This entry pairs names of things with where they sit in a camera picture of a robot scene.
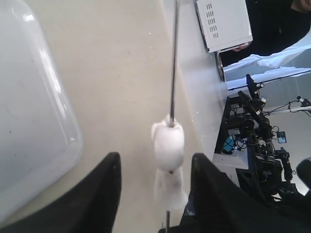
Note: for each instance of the white backdrop curtain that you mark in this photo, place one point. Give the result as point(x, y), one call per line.
point(266, 68)

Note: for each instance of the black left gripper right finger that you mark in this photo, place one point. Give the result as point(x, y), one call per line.
point(219, 206)

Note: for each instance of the white plastic tray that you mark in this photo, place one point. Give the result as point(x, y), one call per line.
point(40, 139)

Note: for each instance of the white microwave appliance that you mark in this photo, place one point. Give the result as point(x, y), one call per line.
point(224, 24)

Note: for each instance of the thin metal skewer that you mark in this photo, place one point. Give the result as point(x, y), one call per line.
point(174, 59)

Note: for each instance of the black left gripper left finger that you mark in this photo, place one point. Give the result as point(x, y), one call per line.
point(89, 207)

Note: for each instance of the background robot rig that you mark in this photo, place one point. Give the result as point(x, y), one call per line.
point(246, 154)

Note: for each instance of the white marshmallow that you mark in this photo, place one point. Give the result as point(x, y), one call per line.
point(169, 142)
point(169, 190)

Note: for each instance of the person in black clothing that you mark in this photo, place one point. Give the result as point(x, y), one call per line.
point(275, 25)

